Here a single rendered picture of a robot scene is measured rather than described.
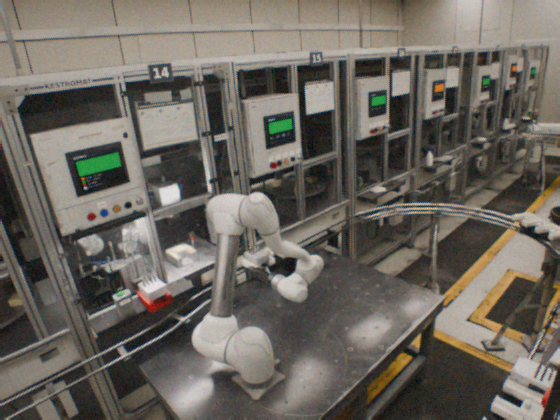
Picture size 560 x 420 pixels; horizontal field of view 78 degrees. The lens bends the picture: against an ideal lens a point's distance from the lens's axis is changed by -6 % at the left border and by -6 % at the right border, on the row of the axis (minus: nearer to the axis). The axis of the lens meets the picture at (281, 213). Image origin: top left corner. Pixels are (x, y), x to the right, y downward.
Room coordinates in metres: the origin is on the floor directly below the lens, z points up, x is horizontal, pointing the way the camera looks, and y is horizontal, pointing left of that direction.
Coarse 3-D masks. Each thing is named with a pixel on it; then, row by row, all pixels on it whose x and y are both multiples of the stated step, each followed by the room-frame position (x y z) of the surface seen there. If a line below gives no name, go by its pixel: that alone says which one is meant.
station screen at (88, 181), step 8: (96, 152) 1.60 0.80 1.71; (104, 152) 1.62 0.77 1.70; (112, 152) 1.65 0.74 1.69; (80, 160) 1.55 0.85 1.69; (120, 160) 1.67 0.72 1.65; (112, 168) 1.64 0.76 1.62; (120, 168) 1.66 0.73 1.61; (80, 176) 1.54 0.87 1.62; (88, 176) 1.56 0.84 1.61; (96, 176) 1.59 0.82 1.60; (104, 176) 1.61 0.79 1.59; (112, 176) 1.63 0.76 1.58; (120, 176) 1.65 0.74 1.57; (80, 184) 1.54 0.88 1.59; (88, 184) 1.56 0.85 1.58; (96, 184) 1.58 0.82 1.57; (104, 184) 1.60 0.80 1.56
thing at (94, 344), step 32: (0, 0) 2.19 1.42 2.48; (128, 64) 2.57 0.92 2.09; (160, 64) 1.88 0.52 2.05; (224, 64) 2.12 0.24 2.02; (0, 96) 1.44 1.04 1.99; (32, 160) 1.46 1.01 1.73; (32, 192) 1.44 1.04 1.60; (96, 352) 1.46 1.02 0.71; (128, 384) 1.65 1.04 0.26; (128, 416) 1.48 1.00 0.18
